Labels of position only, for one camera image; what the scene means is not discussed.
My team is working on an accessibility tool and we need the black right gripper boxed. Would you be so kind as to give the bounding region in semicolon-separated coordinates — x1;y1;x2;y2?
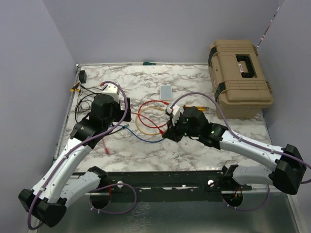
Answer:
163;114;201;143

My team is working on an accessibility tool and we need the red ethernet cable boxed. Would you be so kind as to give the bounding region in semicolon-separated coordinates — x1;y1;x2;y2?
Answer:
138;100;171;129
102;113;165;155

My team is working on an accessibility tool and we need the blue ethernet cable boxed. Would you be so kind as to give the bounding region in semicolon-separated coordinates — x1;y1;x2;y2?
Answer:
119;126;165;143

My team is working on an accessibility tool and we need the yellow ethernet cable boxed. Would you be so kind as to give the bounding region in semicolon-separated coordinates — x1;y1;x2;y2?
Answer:
135;106;166;136

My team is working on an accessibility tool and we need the thin black adapter cord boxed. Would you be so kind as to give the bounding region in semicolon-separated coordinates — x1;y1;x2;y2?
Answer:
75;80;107;115

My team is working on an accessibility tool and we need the black power adapter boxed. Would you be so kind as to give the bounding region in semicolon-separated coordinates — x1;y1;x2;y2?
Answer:
78;70;87;84

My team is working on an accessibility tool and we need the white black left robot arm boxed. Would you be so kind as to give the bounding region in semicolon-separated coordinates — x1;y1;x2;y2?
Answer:
18;94;131;231

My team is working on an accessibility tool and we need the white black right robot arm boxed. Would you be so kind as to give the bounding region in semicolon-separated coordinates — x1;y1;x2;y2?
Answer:
162;106;306;195

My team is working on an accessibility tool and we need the white small router box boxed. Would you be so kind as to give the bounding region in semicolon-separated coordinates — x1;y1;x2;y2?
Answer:
160;85;173;100

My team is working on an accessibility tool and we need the yellow black utility knife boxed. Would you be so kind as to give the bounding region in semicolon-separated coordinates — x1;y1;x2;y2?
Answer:
183;105;209;112

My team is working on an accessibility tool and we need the yellow black screwdriver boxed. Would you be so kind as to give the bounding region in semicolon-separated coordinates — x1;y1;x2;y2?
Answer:
70;82;80;93

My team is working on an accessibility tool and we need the tan plastic tool case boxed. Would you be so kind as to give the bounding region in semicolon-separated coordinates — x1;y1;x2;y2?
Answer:
208;39;274;119

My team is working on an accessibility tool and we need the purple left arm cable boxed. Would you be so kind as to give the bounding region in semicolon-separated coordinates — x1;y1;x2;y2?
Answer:
27;81;138;231

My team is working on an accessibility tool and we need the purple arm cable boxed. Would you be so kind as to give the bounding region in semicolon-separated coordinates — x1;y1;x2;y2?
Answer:
27;81;138;231
169;92;311;212

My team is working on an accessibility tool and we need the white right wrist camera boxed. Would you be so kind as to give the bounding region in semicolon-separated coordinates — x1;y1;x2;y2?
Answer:
165;103;180;126

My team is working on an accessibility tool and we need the black ethernet cable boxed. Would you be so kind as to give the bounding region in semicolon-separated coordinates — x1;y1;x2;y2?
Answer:
75;93;131;135

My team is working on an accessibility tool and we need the green screwdriver at wall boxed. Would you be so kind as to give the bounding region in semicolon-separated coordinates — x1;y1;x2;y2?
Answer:
143;62;156;66

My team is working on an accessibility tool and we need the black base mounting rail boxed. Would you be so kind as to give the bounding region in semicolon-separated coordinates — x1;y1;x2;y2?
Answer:
48;169;258;203

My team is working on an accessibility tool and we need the aluminium frame rail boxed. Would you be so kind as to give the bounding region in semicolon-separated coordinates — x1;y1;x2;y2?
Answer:
26;64;81;233

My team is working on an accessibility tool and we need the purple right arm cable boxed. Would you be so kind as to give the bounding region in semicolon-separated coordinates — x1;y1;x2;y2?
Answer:
169;92;311;212

